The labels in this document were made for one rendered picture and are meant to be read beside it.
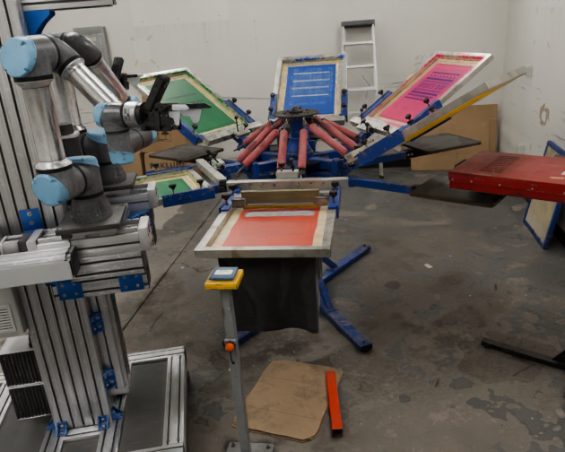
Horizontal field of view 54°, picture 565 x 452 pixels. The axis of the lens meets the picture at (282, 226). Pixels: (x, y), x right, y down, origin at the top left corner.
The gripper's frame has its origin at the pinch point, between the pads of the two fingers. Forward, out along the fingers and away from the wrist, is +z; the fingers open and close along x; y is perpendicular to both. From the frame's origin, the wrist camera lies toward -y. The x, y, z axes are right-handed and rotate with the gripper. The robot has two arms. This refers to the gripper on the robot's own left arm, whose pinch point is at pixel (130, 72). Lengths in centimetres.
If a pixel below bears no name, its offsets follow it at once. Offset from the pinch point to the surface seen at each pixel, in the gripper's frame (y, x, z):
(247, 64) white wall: 40, -64, 391
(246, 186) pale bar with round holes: 58, 62, 12
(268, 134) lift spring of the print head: 39, 60, 60
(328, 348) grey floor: 153, 118, 11
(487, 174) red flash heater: 32, 186, 7
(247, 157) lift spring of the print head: 53, 50, 50
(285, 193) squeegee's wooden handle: 51, 89, -8
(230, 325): 83, 89, -86
